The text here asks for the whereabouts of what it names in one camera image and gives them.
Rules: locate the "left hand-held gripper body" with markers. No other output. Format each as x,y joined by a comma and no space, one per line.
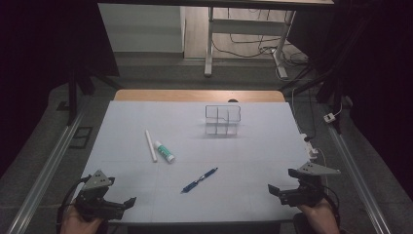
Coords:
97,198

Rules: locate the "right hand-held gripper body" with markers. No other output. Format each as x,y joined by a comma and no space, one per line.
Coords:
305,195

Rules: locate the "white pen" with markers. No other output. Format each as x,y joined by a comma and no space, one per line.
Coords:
151,146

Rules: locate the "white green glue stick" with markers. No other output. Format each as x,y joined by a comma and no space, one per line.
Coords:
164,152

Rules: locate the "blue pen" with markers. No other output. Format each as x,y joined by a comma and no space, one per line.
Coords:
199,180

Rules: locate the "clear plastic pen organizer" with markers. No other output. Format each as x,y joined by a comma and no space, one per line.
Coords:
222,120

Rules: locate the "person's right hand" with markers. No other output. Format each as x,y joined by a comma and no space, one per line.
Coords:
321,217

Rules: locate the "person's left hand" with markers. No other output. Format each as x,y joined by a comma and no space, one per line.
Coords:
78,226

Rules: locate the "white table cover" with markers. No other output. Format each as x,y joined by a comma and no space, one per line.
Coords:
253,162

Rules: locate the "white power strip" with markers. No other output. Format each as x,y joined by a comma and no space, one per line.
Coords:
310,148

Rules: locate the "white adapter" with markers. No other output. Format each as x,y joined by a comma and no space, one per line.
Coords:
329,118

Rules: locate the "black stand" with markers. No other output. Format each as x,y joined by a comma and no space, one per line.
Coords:
328,84
72,97

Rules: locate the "dark curtain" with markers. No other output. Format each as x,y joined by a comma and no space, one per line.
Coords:
39,48
380,65

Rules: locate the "white panel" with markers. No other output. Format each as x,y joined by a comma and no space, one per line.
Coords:
142,29

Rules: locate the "aluminium rail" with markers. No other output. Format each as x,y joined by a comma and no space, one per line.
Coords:
357,182
48,169

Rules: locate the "white desk frame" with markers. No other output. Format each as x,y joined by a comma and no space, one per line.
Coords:
246,26

